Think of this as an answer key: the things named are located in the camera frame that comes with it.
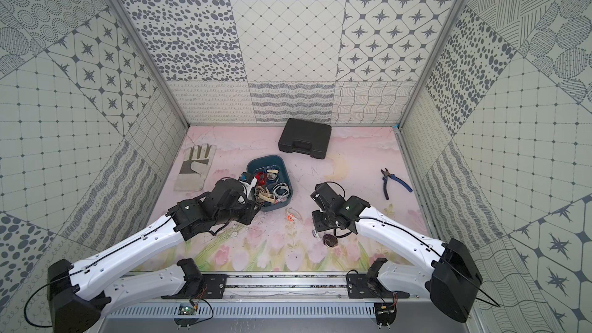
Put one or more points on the red watch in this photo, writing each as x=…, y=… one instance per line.
x=261, y=178

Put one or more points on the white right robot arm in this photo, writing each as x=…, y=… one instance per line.
x=376, y=226

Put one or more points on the beige watch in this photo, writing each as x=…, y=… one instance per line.
x=265, y=197
x=272, y=174

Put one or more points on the grey white work glove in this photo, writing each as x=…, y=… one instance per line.
x=197, y=161

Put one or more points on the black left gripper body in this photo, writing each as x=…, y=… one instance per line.
x=250, y=208

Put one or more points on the silver white watch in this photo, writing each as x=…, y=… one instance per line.
x=281, y=190

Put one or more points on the orange white digital watch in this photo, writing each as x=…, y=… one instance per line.
x=293, y=215

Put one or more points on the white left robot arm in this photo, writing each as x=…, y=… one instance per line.
x=79, y=294

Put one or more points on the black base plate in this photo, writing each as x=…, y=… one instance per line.
x=359, y=286
x=209, y=286

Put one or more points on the dark brown watch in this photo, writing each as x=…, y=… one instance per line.
x=330, y=240

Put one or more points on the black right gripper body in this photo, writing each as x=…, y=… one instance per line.
x=323, y=220

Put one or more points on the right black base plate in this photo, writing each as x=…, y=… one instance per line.
x=359, y=286

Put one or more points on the teal storage box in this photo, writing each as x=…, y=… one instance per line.
x=263, y=164

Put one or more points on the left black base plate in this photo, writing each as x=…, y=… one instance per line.
x=209, y=286

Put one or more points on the black plastic tool case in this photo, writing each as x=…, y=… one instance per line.
x=305, y=137

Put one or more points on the white slotted cable duct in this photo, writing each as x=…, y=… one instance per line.
x=248, y=310

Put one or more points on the aluminium rail frame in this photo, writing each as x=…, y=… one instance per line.
x=333, y=282

